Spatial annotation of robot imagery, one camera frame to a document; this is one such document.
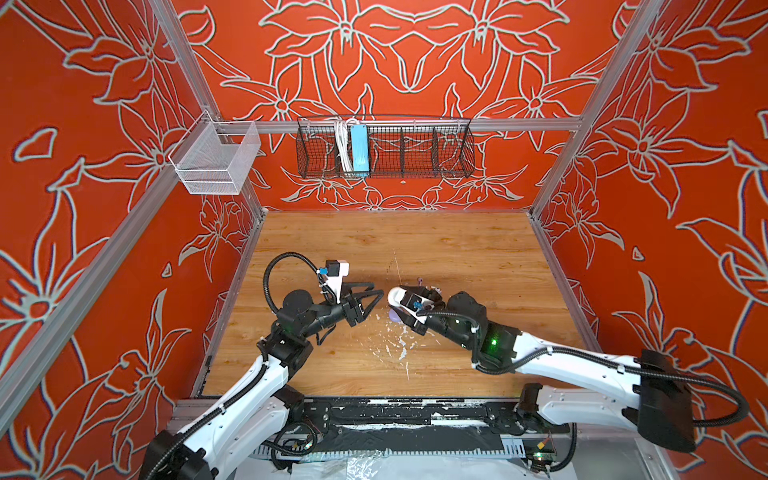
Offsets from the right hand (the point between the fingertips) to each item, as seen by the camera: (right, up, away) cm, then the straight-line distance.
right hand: (394, 292), depth 70 cm
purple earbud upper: (+10, -1, +28) cm, 30 cm away
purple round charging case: (0, -5, -4) cm, 6 cm away
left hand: (-4, +1, -2) cm, 4 cm away
